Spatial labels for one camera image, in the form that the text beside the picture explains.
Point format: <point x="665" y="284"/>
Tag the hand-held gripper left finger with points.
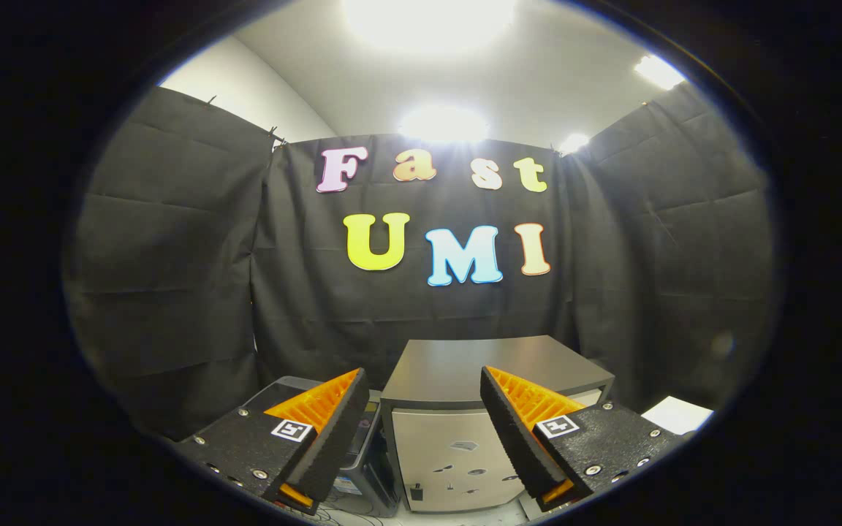
<point x="333" y="431"/>

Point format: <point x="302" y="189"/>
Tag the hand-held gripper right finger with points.
<point x="512" y="438"/>

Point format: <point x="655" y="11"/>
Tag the dark grey washing machine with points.
<point x="366" y="467"/>

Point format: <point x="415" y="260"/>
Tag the grey cabinet with dark top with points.
<point x="450" y="372"/>

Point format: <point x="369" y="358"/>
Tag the black backdrop cloth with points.
<point x="172" y="256"/>

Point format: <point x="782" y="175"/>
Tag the ceiling light panel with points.
<point x="444" y="126"/>
<point x="428" y="22"/>
<point x="574" y="143"/>
<point x="659" y="71"/>

